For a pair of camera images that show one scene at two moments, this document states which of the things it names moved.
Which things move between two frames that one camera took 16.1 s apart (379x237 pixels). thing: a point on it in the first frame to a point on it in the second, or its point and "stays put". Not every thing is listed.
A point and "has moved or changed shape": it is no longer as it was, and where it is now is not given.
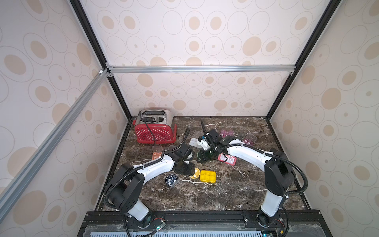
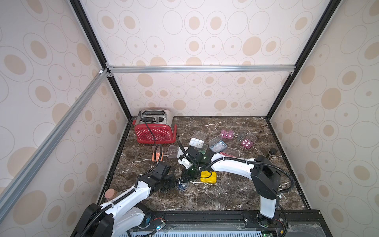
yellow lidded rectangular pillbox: (208, 176) stays put
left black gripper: (191, 171) to (173, 183)
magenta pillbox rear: (225, 133) stays put
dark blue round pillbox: (170, 179) has moved or changed shape
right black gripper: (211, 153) to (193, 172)
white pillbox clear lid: (195, 142) to (199, 135)
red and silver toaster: (161, 123) stays put
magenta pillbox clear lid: (249, 139) stays put
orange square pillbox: (157, 150) stays put
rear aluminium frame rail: (110, 69) stays put
